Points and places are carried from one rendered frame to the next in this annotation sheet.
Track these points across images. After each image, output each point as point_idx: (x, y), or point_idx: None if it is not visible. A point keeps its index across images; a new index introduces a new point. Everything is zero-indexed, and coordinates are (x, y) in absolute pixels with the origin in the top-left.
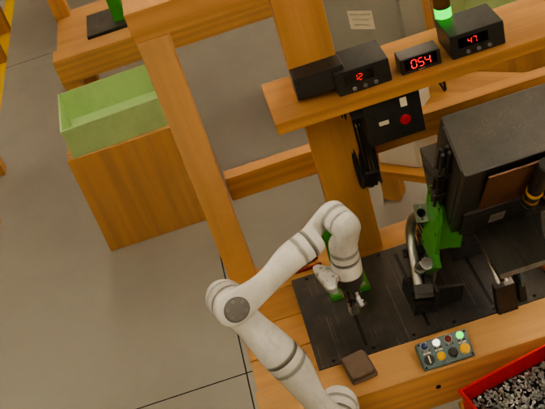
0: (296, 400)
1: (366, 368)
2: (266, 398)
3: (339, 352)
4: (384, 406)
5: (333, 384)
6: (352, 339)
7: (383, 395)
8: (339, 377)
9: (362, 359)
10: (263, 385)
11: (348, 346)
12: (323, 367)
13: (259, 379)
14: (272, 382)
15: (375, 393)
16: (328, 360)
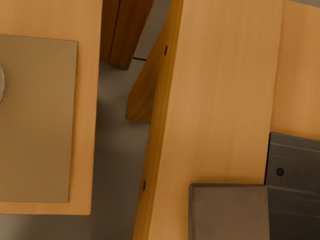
0: (218, 55)
1: (209, 230)
2: (257, 2)
3: (295, 193)
4: (140, 226)
5: (217, 145)
6: (316, 236)
7: (144, 234)
8: (228, 164)
9: (238, 234)
10: (299, 16)
11: (301, 219)
12: (275, 144)
13: (316, 16)
14: (295, 36)
15: (148, 220)
16: (286, 161)
